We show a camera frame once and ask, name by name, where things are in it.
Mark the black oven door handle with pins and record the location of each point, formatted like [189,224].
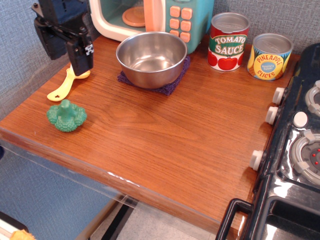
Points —
[234,206]

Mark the grey stove knob front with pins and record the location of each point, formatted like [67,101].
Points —
[255,159]

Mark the purple scrubbing pad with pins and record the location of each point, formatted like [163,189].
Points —
[165,90]

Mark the orange fuzzy object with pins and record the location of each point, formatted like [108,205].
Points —
[21,235]

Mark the orange microwave turntable plate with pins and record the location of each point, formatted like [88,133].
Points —
[134,16]

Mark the grey stove knob middle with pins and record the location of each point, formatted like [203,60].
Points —
[271,114]

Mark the green toy broccoli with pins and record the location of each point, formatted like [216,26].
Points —
[67,116]

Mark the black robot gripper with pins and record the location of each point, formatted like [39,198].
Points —
[59,21]

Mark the tomato sauce can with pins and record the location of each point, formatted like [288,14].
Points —
[227,41]

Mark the teal toy microwave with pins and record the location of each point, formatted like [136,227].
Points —
[189,20]

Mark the yellow dish brush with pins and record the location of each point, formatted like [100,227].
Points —
[62,92]

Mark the stainless steel bowl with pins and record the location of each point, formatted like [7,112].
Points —
[151,60]

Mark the grey stove knob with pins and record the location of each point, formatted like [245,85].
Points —
[278,95]
[271,114]
[255,159]

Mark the grey stove knob rear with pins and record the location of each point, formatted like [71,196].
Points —
[278,95]

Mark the pineapple slices can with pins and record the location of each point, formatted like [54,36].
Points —
[269,56]

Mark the black toy stove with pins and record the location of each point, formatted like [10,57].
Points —
[286,193]

